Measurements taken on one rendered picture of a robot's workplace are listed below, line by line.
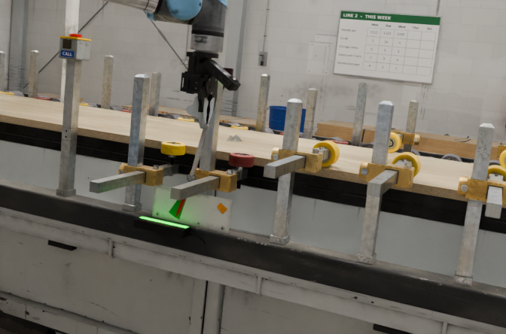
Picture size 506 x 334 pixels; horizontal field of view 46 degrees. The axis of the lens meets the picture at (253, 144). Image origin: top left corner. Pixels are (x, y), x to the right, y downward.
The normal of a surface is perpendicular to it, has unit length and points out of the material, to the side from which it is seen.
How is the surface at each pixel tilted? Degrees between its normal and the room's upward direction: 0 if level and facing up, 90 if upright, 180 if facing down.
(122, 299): 90
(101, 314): 90
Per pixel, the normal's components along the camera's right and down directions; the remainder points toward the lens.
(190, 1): 0.45, 0.17
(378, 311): -0.38, 0.08
